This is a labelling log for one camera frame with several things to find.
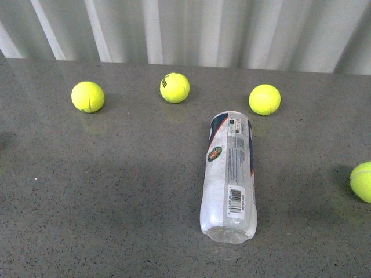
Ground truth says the clear plastic tennis ball can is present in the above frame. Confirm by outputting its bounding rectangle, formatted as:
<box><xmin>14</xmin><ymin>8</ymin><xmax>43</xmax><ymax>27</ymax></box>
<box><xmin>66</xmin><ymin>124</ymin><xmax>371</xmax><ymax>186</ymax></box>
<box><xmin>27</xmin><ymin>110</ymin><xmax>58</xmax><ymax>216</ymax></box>
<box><xmin>199</xmin><ymin>111</ymin><xmax>257</xmax><ymax>244</ymax></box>

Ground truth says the white pleated curtain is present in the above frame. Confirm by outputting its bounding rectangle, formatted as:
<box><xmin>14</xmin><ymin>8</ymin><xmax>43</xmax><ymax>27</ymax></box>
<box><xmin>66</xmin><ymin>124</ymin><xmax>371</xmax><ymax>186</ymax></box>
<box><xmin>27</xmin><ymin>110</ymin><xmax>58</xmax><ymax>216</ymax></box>
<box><xmin>1</xmin><ymin>1</ymin><xmax>370</xmax><ymax>75</ymax></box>

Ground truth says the middle yellow tennis ball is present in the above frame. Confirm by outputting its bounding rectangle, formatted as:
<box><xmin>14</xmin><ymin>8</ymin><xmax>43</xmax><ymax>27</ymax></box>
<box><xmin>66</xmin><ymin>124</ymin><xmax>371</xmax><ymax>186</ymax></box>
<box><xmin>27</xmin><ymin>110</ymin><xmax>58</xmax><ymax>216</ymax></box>
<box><xmin>160</xmin><ymin>72</ymin><xmax>190</xmax><ymax>103</ymax></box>

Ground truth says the right yellow tennis ball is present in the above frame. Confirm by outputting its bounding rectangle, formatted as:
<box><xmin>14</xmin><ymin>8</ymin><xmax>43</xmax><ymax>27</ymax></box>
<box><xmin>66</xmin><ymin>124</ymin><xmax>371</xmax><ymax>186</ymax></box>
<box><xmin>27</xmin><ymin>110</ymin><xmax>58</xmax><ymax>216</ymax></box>
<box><xmin>249</xmin><ymin>84</ymin><xmax>281</xmax><ymax>116</ymax></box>

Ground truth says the yellow Wilson 3 tennis ball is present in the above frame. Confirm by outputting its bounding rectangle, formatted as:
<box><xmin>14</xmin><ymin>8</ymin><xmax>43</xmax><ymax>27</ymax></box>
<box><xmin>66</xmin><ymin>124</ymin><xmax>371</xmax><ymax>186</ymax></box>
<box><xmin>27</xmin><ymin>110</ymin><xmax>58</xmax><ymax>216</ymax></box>
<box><xmin>350</xmin><ymin>162</ymin><xmax>371</xmax><ymax>203</ymax></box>

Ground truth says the left yellow tennis ball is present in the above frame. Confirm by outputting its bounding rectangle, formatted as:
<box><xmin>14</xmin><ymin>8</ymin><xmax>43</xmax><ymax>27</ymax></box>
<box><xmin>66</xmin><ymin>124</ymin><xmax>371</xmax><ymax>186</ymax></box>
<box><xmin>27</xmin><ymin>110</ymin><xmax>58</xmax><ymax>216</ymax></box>
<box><xmin>71</xmin><ymin>81</ymin><xmax>105</xmax><ymax>113</ymax></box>

